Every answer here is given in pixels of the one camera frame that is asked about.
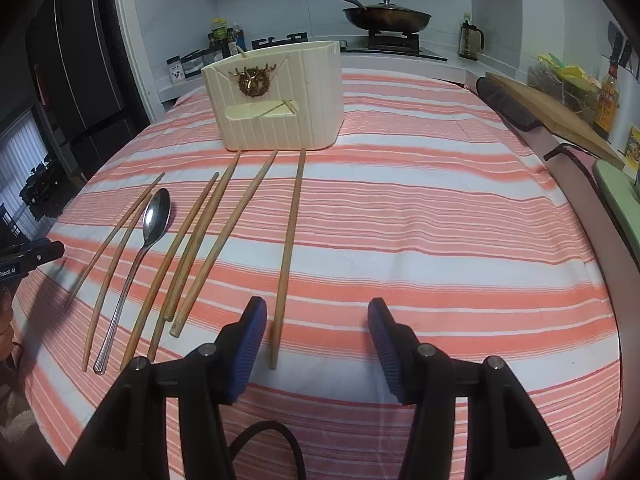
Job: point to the light green board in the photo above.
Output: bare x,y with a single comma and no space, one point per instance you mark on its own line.
615,195

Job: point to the small white container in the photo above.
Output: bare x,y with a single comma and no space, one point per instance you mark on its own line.
175,67

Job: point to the dark seasoning bottle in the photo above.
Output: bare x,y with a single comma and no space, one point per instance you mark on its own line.
234,40

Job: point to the yellow green plastic bag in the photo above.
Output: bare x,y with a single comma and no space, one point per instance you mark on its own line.
570,70

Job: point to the window blinds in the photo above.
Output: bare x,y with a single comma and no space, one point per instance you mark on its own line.
20,150

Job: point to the yellow package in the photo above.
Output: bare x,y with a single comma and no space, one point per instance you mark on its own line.
634,145

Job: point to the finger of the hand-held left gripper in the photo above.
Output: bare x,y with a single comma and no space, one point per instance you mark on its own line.
45,251

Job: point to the person's left hand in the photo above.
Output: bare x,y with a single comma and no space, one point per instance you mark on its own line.
4,320

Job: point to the green cap seasoning bottle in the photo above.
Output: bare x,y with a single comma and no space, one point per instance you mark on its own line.
218,35

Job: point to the wooden chopstick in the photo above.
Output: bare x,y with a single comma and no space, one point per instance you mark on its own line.
205,232
107,285
242,52
113,240
288,260
156,338
224,245
172,265

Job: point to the dark refrigerator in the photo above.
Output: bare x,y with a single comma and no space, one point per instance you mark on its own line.
75,60

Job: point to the glass pan lid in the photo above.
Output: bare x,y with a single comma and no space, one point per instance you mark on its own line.
386,5

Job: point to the kitchen knife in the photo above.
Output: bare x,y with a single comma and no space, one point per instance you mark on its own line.
626,54
614,34

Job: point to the pink white striped tablecloth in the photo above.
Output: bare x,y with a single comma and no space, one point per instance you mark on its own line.
400,220

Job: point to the dark frying pan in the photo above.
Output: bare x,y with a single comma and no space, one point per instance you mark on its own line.
387,20

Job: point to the dark glass jug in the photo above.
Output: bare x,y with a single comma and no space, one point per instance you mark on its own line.
468,40

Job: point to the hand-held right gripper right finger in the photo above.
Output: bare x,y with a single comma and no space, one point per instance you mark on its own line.
387,350

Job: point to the black gas stove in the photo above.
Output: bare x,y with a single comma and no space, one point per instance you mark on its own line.
395,42

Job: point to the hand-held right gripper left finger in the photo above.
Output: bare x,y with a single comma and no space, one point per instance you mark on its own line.
247,350

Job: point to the wooden cutting board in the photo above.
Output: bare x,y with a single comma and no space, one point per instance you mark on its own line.
550,115

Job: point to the metal spoon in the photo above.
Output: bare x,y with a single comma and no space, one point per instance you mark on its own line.
156,217

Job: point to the brown sauce bottle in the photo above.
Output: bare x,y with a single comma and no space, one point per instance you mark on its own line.
607,105

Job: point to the cream plastic utensil holder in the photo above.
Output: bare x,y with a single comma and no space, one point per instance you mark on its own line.
300,105

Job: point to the dark cluttered furniture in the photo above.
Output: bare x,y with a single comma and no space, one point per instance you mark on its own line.
42,182

